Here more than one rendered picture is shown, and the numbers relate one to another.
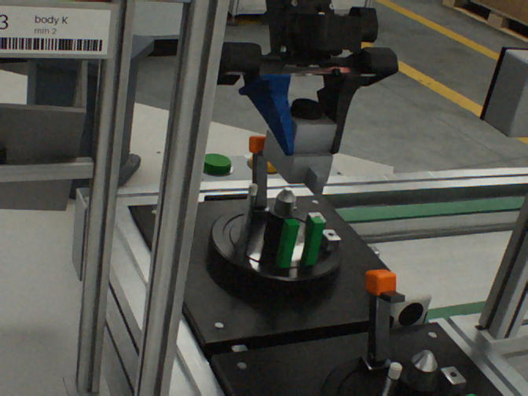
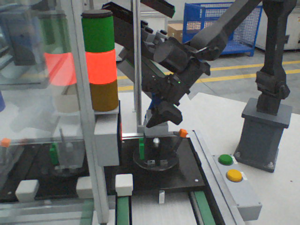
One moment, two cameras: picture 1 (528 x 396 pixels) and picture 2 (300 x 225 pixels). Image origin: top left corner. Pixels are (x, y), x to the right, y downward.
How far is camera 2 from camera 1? 1.09 m
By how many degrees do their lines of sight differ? 94
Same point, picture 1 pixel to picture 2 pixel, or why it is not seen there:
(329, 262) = (140, 163)
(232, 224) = (166, 146)
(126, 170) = (257, 163)
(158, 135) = not seen: outside the picture
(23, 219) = (217, 143)
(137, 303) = (139, 134)
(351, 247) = (160, 182)
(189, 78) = not seen: hidden behind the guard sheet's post
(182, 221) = not seen: hidden behind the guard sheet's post
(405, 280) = (125, 180)
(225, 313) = (128, 144)
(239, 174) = (222, 167)
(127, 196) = (198, 138)
